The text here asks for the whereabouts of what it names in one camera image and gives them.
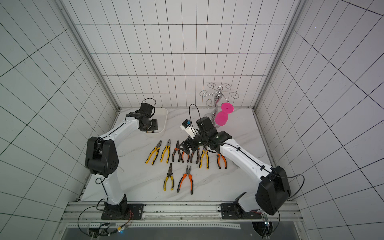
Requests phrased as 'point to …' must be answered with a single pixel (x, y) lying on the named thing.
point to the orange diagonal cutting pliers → (198, 156)
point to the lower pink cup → (221, 118)
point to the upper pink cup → (227, 108)
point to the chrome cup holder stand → (219, 93)
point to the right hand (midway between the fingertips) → (179, 142)
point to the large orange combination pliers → (188, 173)
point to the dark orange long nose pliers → (176, 149)
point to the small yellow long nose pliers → (169, 173)
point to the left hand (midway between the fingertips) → (152, 128)
